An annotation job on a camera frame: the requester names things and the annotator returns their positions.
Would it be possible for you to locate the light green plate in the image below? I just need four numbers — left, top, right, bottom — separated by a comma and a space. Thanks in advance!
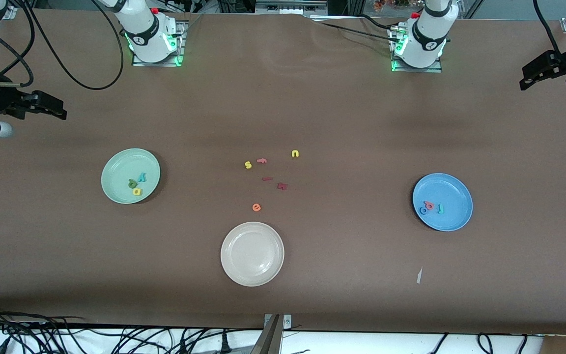
101, 148, 161, 205

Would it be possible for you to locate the blue plate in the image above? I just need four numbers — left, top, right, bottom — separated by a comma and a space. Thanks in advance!
412, 173, 474, 232

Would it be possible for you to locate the orange decoration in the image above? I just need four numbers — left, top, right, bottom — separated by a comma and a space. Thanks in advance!
374, 0, 414, 11

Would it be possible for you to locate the beige plate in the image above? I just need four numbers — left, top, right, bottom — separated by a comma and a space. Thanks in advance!
220, 222, 285, 287

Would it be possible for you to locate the grey equipment box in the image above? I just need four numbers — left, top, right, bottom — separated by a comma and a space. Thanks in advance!
255, 0, 328, 15

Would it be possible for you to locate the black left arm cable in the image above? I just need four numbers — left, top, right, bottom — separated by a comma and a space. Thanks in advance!
533, 0, 566, 62

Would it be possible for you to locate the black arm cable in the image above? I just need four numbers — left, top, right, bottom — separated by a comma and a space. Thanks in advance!
533, 0, 566, 62
0, 0, 124, 90

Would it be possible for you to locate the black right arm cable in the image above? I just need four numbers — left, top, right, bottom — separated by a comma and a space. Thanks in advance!
0, 0, 124, 90

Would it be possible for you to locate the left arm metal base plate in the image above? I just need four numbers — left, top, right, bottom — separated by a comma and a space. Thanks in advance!
389, 27, 443, 73

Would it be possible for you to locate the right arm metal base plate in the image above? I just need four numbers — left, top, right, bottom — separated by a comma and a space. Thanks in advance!
132, 20, 189, 67

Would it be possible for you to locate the black cable on table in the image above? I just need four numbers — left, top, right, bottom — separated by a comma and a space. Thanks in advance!
310, 14, 401, 42

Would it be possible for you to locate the black cable bundle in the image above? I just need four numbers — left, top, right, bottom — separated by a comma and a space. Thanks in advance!
0, 304, 264, 354

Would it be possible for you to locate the metal table bracket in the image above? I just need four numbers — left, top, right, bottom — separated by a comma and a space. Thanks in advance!
263, 314, 292, 331

